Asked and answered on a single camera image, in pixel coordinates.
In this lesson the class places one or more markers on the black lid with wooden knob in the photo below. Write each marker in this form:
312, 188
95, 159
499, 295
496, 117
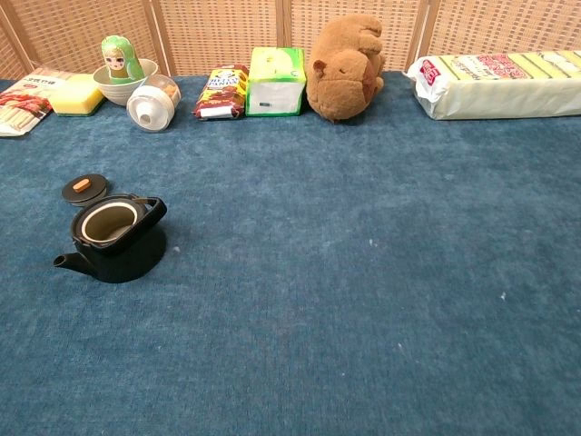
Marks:
94, 193

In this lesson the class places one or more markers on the black teapot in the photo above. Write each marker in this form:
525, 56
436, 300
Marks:
129, 263

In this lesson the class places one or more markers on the blue table cloth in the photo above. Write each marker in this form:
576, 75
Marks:
318, 272

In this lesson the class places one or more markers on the green tissue box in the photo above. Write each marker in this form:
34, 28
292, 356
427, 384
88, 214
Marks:
274, 91

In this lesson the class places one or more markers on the brown capybara plush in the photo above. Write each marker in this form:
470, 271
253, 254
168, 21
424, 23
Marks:
340, 86

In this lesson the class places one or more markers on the red snack bag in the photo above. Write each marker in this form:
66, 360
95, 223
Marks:
222, 91

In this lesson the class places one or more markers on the clear plastic snack jar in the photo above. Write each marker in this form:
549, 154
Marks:
150, 104

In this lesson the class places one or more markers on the wicker folding screen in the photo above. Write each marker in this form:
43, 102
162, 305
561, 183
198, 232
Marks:
218, 32

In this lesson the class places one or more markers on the white ceramic bowl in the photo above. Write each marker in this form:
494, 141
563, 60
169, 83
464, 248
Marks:
115, 94

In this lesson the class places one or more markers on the green matryoshka doll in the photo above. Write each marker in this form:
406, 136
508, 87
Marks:
120, 59

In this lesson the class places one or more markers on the yellow sponge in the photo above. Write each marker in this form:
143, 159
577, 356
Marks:
75, 97

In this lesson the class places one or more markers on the flat food package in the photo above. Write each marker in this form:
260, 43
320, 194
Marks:
22, 104

